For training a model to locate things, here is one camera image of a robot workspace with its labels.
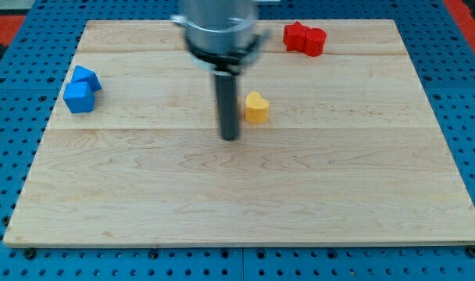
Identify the blue cube block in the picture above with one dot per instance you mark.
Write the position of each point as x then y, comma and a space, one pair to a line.
79, 97
82, 74

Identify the blue cube block rear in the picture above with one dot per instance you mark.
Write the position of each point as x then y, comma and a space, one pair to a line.
82, 74

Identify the light wooden board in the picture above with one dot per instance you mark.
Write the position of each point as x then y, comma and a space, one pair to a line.
350, 156

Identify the yellow heart block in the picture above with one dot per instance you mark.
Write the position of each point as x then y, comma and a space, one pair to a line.
256, 108

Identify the red star block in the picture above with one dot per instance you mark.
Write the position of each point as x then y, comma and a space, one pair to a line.
294, 36

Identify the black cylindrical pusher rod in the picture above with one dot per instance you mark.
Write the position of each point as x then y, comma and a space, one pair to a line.
227, 106

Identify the blue cube block front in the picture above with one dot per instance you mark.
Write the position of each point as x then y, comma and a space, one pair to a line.
79, 97

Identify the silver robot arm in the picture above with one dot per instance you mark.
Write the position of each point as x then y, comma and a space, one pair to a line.
221, 36

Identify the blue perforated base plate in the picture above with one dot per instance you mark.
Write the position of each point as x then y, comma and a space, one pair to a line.
31, 74

